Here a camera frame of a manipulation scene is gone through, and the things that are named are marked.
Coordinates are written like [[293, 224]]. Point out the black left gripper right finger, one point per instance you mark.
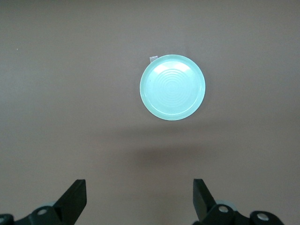
[[202, 199]]

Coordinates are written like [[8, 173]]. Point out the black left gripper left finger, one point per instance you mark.
[[75, 199]]

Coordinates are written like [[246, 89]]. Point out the pale green round plate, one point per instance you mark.
[[172, 87]]

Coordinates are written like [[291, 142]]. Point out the small tape piece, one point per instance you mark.
[[152, 58]]

